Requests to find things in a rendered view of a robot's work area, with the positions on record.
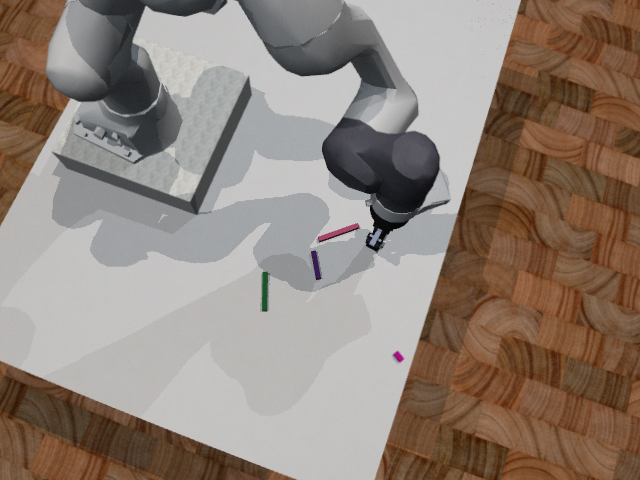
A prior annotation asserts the pink rod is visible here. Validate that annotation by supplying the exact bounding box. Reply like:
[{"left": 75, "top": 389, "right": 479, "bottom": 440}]
[{"left": 318, "top": 223, "right": 359, "bottom": 242}]

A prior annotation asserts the purple rod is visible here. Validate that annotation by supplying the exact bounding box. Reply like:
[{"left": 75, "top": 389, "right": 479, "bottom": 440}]
[{"left": 311, "top": 250, "right": 321, "bottom": 280}]

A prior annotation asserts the green rod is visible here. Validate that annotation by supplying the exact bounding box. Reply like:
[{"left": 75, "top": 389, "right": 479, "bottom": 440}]
[{"left": 262, "top": 272, "right": 268, "bottom": 311}]

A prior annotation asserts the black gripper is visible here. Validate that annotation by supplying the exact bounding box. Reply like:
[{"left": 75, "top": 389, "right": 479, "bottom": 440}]
[{"left": 366, "top": 206, "right": 409, "bottom": 253}]

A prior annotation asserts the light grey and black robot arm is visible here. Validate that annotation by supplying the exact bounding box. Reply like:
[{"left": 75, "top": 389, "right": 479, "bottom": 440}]
[{"left": 46, "top": 0, "right": 451, "bottom": 223}]

